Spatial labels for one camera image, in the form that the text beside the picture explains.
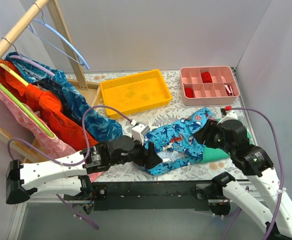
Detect orange garment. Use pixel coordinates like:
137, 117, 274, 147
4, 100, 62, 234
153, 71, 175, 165
0, 61, 87, 151

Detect yellow plastic tray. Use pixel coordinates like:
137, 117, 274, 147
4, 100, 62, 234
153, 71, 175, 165
100, 69, 172, 115

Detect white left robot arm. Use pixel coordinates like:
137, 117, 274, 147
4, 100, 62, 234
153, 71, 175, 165
5, 135, 163, 205

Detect pink patterned garment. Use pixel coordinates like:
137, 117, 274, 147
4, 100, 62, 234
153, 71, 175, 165
0, 73, 108, 183

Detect wooden clothes rack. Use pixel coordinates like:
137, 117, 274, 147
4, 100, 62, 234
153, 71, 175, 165
0, 0, 102, 163

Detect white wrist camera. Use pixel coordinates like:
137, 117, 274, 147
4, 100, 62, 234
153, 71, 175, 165
132, 123, 150, 145
219, 106, 238, 123

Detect yellow hanger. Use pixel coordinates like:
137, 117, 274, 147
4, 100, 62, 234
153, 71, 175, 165
0, 63, 28, 87

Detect red rolled sock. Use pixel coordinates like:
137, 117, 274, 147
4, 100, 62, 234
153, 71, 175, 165
201, 71, 213, 84
184, 87, 194, 99

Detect green hanger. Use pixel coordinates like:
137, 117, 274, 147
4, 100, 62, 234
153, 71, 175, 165
0, 83, 54, 138

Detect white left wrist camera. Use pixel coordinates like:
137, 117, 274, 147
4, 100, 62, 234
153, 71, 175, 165
132, 123, 150, 145

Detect pink divided organizer box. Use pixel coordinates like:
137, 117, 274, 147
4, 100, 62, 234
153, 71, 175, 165
180, 66, 240, 106

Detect light blue wire hanger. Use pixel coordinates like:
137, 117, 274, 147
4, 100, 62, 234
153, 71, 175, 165
27, 10, 90, 70

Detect purple hanger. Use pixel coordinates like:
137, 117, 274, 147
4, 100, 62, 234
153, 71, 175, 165
10, 51, 55, 77

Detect blue shark print shorts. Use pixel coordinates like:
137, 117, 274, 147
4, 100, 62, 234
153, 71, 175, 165
142, 108, 215, 176

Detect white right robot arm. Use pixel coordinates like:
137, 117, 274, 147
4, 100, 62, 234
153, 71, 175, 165
193, 119, 292, 240

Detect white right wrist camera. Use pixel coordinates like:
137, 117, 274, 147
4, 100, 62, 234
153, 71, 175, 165
219, 106, 238, 123

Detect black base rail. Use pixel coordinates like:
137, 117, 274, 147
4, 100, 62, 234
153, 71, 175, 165
60, 178, 246, 216

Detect red white striped sock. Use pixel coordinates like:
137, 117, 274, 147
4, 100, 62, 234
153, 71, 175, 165
224, 84, 235, 97

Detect dark blue leaf print garment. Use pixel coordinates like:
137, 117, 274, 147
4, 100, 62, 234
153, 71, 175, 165
5, 52, 123, 142

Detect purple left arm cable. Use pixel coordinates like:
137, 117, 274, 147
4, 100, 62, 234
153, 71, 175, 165
6, 105, 137, 167

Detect green folded cloth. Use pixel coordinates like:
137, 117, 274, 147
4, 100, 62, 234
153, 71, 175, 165
202, 119, 251, 162

